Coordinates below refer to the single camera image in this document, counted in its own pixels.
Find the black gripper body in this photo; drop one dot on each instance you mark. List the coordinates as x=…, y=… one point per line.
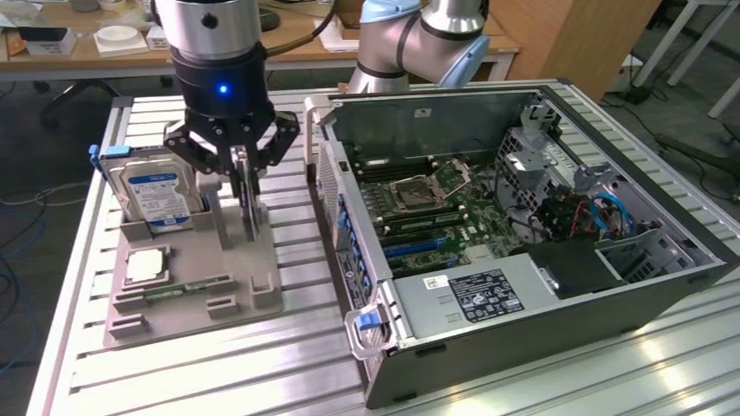
x=231, y=108

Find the black GPU with silver bracket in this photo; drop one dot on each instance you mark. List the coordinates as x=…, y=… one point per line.
x=255, y=216

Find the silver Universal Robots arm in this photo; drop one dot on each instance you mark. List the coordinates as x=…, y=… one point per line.
x=208, y=26

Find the black RAM slot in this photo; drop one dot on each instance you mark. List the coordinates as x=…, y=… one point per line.
x=395, y=166
x=399, y=174

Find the long black expansion slot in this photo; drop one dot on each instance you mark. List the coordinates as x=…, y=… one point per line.
x=411, y=238

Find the blue expansion slot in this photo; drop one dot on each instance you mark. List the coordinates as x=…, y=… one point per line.
x=414, y=248

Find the hard disk in blue carrier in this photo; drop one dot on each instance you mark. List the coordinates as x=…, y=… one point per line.
x=154, y=190

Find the wooden desk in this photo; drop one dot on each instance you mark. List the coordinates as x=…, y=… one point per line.
x=300, y=58

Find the small white box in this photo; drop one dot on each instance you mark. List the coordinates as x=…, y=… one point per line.
x=154, y=40

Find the flat white paper box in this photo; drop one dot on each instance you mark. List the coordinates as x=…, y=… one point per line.
x=338, y=43

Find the white case sticker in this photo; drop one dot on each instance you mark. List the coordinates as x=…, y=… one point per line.
x=423, y=112

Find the CPU socket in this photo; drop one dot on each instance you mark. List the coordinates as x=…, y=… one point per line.
x=414, y=195

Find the grey parts rack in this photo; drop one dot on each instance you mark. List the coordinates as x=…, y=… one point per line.
x=191, y=268

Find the silver CPU chip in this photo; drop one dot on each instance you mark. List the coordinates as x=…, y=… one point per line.
x=144, y=265

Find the metal socket cover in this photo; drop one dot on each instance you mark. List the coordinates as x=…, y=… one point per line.
x=459, y=162

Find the white bowl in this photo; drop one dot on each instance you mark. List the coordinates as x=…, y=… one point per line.
x=111, y=3

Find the green RAM stick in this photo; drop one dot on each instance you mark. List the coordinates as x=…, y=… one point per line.
x=186, y=288

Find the white box black lid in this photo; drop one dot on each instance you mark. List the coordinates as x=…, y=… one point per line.
x=52, y=45

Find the grey cup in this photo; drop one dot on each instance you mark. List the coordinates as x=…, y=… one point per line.
x=84, y=5

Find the silver chipset heatsink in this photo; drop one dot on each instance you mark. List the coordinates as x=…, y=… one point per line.
x=479, y=253

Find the perforated metal disk bay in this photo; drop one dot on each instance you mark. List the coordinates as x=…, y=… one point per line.
x=532, y=173

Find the blue case latch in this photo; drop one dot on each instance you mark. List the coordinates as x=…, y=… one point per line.
x=367, y=323

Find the grey power supply unit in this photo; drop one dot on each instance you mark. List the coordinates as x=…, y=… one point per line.
x=428, y=312

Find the wooden cabinet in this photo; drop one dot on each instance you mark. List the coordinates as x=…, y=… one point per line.
x=584, y=43

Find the black power adapter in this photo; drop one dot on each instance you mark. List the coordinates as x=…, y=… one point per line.
x=639, y=95

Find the open black PC case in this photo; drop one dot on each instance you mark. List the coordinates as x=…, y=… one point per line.
x=520, y=346

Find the grey metal disk bay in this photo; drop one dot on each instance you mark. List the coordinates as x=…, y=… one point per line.
x=654, y=255

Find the white desk frame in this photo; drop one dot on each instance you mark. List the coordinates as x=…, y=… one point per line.
x=690, y=41

